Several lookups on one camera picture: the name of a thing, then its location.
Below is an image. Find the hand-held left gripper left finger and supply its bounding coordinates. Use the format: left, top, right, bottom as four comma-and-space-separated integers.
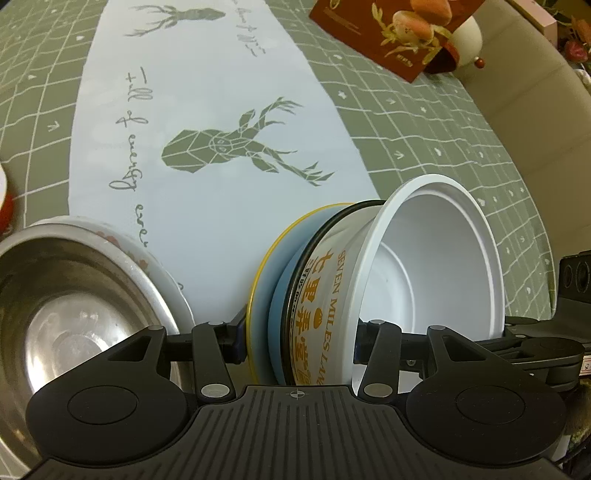
104, 318, 250, 402

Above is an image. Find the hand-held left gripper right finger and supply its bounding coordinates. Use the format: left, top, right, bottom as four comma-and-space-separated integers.
355, 318, 491, 400

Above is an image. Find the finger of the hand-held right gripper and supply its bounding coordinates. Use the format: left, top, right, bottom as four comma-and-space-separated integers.
475, 316, 583, 389

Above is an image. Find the blue yellow-rimmed plate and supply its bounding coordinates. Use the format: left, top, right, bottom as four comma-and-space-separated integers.
247, 203, 356, 384

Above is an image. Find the blue enamel bowl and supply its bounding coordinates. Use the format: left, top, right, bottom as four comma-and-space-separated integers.
267, 199, 386, 386

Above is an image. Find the white plastic bowl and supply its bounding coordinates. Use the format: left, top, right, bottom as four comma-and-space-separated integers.
286, 174, 505, 391

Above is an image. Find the stainless steel bowl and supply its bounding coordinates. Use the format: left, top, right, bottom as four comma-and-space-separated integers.
0, 222, 185, 472

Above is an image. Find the beige sofa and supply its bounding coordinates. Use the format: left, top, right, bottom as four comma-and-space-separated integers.
455, 0, 591, 278

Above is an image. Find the green checkered tablecloth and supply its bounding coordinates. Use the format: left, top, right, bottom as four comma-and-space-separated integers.
0, 0, 557, 324

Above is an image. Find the white deer-print table runner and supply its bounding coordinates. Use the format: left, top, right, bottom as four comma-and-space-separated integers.
67, 0, 382, 324

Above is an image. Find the red and white bowl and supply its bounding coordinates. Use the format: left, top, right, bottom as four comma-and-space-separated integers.
0, 164, 14, 236

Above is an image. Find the white round ornament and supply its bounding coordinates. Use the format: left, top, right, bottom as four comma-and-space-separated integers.
450, 14, 486, 70

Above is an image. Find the pink box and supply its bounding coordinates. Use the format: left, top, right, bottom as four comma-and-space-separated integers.
508, 0, 557, 40

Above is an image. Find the red snack box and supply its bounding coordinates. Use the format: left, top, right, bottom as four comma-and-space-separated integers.
308, 0, 485, 84

